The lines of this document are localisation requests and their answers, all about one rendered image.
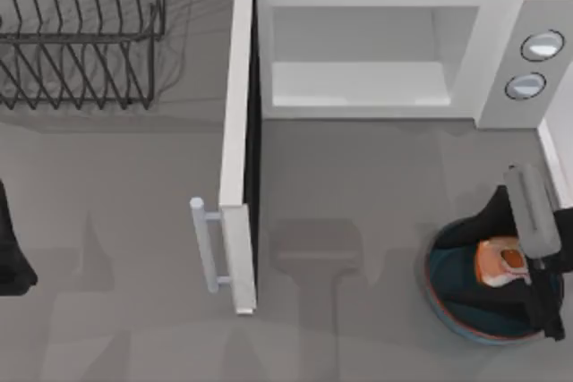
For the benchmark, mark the orange and white bread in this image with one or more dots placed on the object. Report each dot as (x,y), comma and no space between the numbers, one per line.
(494,261)

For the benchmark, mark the dark teal bowl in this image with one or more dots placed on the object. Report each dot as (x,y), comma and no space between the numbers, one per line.
(452,261)

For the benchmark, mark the pale microwave oven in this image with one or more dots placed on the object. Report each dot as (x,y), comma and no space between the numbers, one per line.
(497,100)

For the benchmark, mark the round microwave knob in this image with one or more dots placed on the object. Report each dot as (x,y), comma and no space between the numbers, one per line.
(541,45)
(525,86)

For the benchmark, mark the white microwave door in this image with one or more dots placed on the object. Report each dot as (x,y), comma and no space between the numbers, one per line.
(235,131)

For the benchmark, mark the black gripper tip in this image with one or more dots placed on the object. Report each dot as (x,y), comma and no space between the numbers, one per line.
(13,261)

